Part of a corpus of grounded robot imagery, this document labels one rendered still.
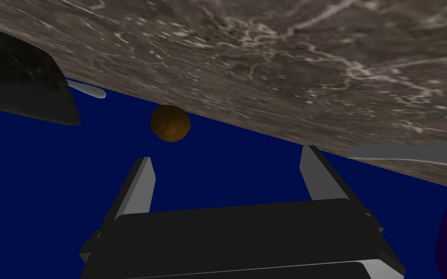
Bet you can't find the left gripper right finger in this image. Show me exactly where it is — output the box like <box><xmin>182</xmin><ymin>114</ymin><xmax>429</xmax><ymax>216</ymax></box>
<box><xmin>299</xmin><ymin>145</ymin><xmax>368</xmax><ymax>212</ymax></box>

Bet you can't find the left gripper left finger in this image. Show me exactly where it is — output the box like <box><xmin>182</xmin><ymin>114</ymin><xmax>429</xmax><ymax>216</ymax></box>
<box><xmin>99</xmin><ymin>156</ymin><xmax>157</xmax><ymax>233</ymax></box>

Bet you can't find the brown round knob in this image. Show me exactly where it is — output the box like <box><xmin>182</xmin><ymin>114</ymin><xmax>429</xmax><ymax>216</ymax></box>
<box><xmin>150</xmin><ymin>104</ymin><xmax>192</xmax><ymax>143</ymax></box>

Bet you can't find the long grey flat bar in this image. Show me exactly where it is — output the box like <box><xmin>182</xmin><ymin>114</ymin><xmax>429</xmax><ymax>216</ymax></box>
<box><xmin>347</xmin><ymin>138</ymin><xmax>447</xmax><ymax>171</ymax></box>

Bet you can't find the black curved block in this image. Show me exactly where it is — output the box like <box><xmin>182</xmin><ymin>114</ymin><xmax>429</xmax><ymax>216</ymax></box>
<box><xmin>0</xmin><ymin>24</ymin><xmax>81</xmax><ymax>126</ymax></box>

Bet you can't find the small grey bar handle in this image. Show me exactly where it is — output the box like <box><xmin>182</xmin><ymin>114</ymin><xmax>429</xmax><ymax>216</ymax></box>
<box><xmin>66</xmin><ymin>79</ymin><xmax>107</xmax><ymax>99</ymax></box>

